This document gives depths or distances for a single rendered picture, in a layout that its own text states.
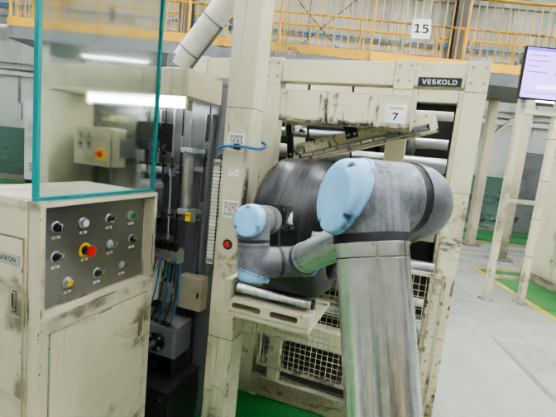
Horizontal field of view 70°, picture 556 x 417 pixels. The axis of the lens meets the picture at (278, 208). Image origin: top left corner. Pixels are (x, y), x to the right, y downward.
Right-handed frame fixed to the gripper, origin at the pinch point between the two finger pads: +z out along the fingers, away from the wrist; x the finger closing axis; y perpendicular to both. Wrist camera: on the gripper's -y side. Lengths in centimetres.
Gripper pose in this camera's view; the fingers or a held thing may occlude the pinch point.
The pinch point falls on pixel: (287, 225)
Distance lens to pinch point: 143.1
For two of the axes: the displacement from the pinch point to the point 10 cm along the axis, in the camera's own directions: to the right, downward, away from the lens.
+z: 3.4, 0.2, 9.4
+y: 1.5, -9.9, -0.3
